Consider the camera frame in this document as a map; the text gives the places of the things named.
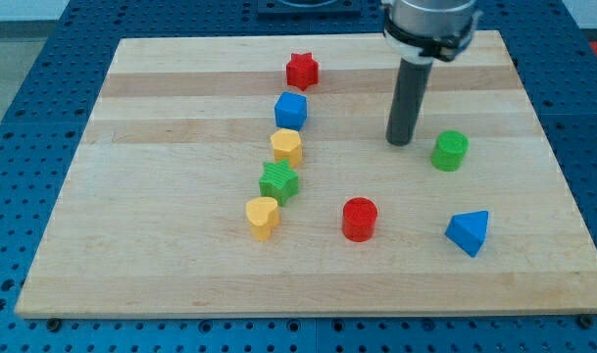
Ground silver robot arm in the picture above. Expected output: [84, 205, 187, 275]
[381, 0, 482, 65]

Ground blue triangle block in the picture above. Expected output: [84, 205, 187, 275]
[445, 210, 489, 258]

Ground green star block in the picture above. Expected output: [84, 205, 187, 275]
[259, 159, 300, 207]

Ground yellow hexagon block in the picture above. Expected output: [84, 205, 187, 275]
[271, 128, 303, 168]

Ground yellow heart block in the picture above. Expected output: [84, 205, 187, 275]
[245, 196, 280, 241]

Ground blue cube block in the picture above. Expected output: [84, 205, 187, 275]
[274, 92, 308, 131]

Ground red cylinder block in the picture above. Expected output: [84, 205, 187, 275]
[342, 197, 378, 242]

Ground wooden board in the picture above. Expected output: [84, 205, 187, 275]
[16, 30, 597, 319]

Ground red star block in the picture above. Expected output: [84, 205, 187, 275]
[285, 52, 320, 91]

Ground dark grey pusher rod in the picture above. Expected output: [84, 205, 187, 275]
[385, 59, 432, 146]

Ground green cylinder block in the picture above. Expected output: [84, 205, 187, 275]
[430, 130, 470, 172]

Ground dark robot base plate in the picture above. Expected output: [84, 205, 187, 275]
[255, 0, 362, 17]

